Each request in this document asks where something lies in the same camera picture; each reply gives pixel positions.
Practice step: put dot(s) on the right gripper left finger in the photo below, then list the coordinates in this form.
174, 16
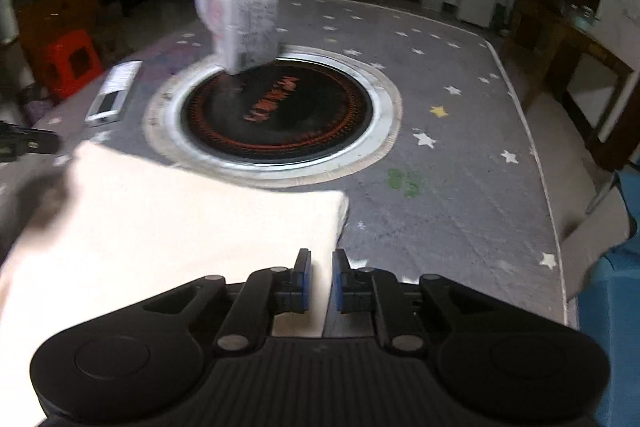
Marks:
264, 295

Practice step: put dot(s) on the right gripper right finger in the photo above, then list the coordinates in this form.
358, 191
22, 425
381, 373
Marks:
390, 304

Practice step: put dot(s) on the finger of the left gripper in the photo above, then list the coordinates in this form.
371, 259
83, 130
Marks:
16, 141

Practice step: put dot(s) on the cream white garment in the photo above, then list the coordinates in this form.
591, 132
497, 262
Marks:
117, 229

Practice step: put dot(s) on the red plastic stool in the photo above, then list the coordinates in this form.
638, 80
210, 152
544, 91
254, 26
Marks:
69, 64

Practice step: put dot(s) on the white remote control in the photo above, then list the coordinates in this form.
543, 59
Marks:
110, 102

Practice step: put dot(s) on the grey star tablecloth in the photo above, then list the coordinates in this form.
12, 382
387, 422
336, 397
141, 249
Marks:
461, 190

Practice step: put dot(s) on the round black induction cooker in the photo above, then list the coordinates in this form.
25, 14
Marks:
311, 116

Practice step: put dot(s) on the blue upholstered chair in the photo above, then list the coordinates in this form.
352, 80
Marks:
601, 269

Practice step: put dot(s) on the white tissue pack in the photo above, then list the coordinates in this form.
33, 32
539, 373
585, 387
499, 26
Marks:
244, 32

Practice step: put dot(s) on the dark wooden side table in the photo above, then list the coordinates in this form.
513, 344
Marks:
596, 88

